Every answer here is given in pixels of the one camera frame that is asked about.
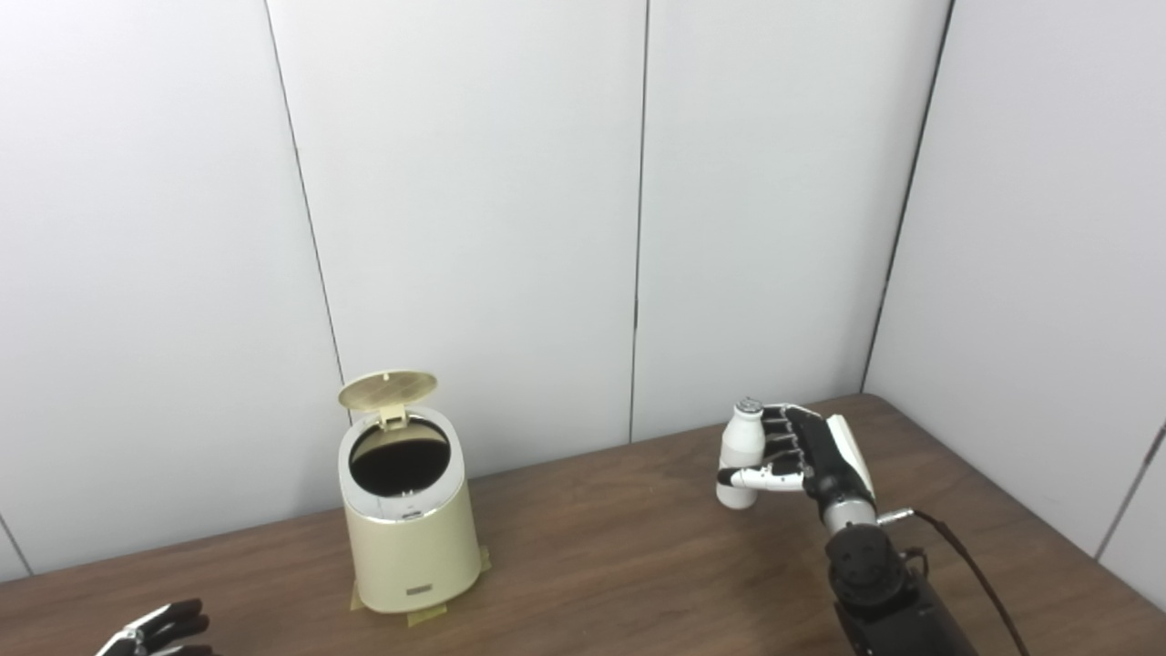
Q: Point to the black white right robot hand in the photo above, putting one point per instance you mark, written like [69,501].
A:
[824,451]

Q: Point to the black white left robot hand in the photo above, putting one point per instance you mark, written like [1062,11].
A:
[164,633]

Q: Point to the small white plastic bottle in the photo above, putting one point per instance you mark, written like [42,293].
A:
[742,442]

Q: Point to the cream-colored bin body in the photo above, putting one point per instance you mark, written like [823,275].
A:
[410,547]

